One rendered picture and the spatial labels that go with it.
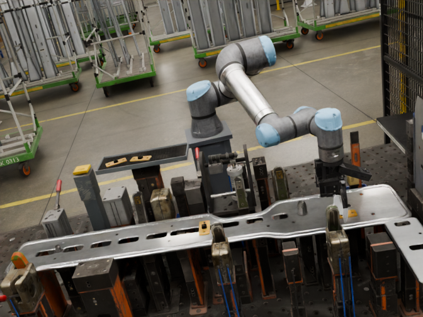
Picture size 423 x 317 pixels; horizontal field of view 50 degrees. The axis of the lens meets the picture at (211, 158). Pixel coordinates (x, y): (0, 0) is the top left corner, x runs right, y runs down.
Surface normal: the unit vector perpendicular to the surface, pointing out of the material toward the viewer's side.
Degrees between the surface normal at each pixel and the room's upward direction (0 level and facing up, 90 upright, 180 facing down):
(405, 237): 0
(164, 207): 90
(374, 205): 0
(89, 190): 90
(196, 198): 90
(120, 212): 90
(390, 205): 0
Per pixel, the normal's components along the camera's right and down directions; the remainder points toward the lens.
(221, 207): -0.19, -0.89
